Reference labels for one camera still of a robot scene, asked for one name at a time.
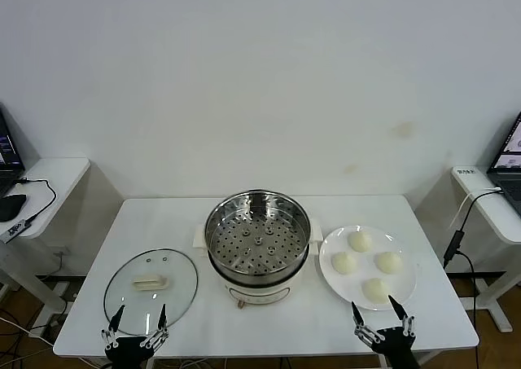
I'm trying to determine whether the white flat cable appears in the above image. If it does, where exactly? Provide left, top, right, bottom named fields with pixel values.
left=449, top=185, right=502, bottom=230

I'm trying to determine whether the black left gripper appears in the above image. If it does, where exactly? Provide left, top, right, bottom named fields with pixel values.
left=100, top=303, right=170, bottom=369

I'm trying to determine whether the grey laptop with open windows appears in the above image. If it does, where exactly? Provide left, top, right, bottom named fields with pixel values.
left=486, top=111, right=521, bottom=215

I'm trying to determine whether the metal bowl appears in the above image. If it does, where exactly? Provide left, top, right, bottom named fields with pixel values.
left=204, top=188, right=313, bottom=283

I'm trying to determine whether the thin black laptop cable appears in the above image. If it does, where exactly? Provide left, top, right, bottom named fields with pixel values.
left=15, top=176, right=57, bottom=226

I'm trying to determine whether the white round plate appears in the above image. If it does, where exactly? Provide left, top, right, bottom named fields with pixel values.
left=318, top=225, right=418, bottom=312

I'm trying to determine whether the black cable with inline adapter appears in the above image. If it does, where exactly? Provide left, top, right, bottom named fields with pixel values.
left=442, top=187, right=502, bottom=356

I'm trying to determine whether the round glass pot lid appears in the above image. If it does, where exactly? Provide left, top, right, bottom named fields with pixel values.
left=103, top=248, right=199, bottom=335

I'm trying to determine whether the white side table with mouse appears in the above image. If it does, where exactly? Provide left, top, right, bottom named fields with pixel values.
left=0, top=156, right=91, bottom=315

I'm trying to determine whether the white steamed baozi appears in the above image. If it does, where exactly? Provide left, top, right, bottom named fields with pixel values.
left=348, top=230, right=374, bottom=253
left=374, top=251, right=404, bottom=274
left=331, top=251, right=358, bottom=274
left=361, top=278, right=392, bottom=305

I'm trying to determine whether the black computer mouse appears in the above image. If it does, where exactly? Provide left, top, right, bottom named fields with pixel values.
left=0, top=193, right=28, bottom=222

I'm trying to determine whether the laptop with red desktop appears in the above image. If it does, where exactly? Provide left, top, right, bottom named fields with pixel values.
left=0, top=103, right=26, bottom=199

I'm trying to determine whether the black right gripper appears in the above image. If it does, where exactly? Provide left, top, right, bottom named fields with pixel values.
left=351, top=294, right=420, bottom=369

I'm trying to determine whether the white side table with label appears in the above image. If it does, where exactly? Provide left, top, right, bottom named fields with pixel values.
left=450, top=165, right=521, bottom=332

